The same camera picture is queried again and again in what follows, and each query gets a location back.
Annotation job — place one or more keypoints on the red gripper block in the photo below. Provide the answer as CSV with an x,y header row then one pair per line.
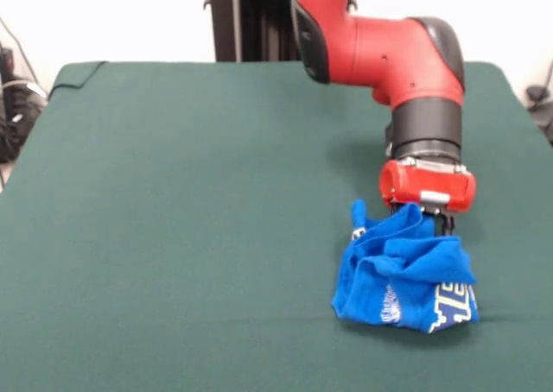
x,y
410,182

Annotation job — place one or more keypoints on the blue printed t-shirt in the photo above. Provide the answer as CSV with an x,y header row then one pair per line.
x,y
410,280

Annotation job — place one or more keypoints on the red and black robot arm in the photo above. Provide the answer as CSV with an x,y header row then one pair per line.
x,y
389,55

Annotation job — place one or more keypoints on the dark green table cloth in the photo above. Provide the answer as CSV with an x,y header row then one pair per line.
x,y
173,236

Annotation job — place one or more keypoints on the small black box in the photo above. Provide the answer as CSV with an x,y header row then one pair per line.
x,y
6,64

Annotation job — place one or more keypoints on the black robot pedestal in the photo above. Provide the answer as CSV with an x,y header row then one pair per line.
x,y
250,20

